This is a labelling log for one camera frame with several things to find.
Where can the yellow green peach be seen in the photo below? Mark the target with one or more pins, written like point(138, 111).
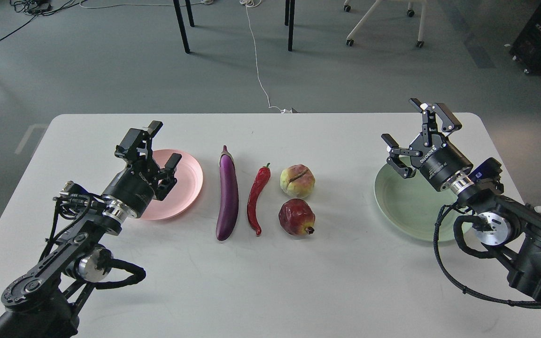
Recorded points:
point(297, 181)

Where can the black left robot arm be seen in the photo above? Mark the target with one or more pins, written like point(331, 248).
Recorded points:
point(45, 301)

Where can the pink plate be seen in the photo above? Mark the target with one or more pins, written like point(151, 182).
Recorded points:
point(190, 181)

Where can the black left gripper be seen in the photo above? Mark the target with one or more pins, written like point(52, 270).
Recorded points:
point(135, 185)

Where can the red chili pepper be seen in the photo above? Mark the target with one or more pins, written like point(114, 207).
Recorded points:
point(260, 181)

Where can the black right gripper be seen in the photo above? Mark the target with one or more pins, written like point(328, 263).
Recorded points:
point(435, 157)

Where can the black table legs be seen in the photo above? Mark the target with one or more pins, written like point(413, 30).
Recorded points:
point(289, 13)

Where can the purple eggplant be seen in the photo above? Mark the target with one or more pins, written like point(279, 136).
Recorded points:
point(229, 196)

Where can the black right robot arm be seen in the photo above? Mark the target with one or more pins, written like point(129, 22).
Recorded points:
point(489, 224)

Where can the red pomegranate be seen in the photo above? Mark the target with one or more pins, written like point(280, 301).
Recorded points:
point(297, 218)

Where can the green plate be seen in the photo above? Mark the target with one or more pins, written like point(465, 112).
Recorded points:
point(411, 205)

